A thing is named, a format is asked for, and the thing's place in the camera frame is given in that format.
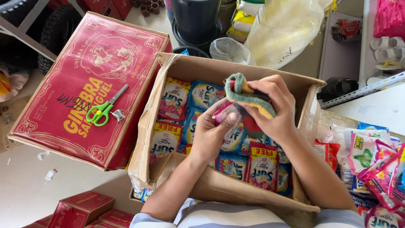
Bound white metal shelf rack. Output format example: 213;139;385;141
318;0;405;110

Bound black plastic object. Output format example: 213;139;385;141
316;77;360;102

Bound person's light striped shirt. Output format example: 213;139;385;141
129;198;366;228

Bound person's left hand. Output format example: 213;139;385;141
189;98;239;164

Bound bag with yellow contents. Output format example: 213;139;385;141
0;63;31;103

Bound flat brown cardboard sheet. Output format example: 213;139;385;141
0;95;33;155

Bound yellow and white packets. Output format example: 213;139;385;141
227;0;266;44

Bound small clear plastic bag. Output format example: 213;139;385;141
209;37;256;66

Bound person's right hand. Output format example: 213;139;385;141
237;74;300;145

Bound open brown cardboard box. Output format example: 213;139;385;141
128;52;327;222

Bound multicolour knitted cloth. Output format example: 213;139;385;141
224;72;277;140

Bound heap of mixed sachets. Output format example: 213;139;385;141
314;122;405;228

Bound stack of black buckets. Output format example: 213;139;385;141
170;0;223;58

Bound red crates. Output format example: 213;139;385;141
47;0;133;21

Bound group of brown tubes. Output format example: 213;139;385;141
131;0;166;18

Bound pink detergent sachet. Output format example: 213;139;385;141
212;102;243;140

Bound grey metal rack frame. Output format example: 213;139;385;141
0;0;86;62

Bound large translucent plastic bag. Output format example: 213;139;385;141
244;0;333;70

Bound green handled scissors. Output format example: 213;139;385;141
86;84;130;127

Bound pile of detergent sachets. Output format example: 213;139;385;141
149;77;293;196

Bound small grey metal clip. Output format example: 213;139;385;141
111;109;126;122

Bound black rubber tires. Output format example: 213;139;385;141
0;0;86;76

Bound stack of small red boxes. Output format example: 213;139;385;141
22;190;135;228

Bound large red printed carton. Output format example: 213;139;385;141
8;11;173;172

